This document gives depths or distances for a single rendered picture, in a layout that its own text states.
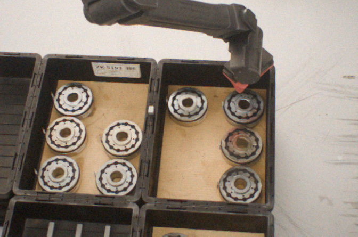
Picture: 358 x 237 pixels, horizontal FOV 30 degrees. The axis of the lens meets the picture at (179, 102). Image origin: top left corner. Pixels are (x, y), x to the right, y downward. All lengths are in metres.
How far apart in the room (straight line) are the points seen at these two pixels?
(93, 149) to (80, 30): 0.51
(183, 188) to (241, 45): 0.41
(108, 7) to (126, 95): 0.69
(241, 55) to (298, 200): 0.51
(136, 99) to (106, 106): 0.08
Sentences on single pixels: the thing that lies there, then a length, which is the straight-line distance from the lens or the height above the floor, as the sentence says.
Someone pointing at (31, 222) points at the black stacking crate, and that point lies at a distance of 1.66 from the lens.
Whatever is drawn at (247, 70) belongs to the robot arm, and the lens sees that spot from 1.42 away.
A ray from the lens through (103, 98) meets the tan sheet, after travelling 1.78.
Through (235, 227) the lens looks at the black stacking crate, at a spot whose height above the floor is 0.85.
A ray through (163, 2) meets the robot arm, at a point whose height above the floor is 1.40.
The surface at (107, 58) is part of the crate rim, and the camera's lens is 1.73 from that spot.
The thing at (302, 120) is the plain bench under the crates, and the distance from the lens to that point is 1.89.
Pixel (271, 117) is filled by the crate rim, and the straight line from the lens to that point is 1.62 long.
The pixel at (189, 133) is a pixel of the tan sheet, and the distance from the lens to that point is 1.71.
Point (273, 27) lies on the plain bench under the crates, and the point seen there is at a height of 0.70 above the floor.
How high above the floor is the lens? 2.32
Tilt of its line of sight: 58 degrees down
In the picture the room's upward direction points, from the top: 5 degrees counter-clockwise
